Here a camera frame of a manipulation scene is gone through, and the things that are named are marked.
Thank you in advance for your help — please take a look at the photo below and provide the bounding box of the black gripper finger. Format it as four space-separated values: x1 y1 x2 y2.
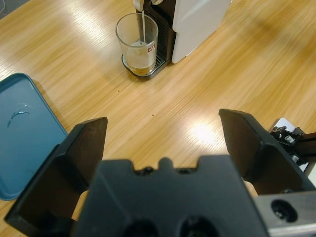
4 116 109 237
218 108 316 198

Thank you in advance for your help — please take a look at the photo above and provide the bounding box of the clear drinking glass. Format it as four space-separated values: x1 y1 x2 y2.
115 12 159 77

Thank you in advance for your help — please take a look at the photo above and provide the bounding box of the white capsule coffee machine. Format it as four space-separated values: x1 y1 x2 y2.
120 0 232 80

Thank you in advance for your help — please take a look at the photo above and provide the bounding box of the teal plastic tray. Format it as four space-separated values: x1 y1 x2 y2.
0 73 69 201

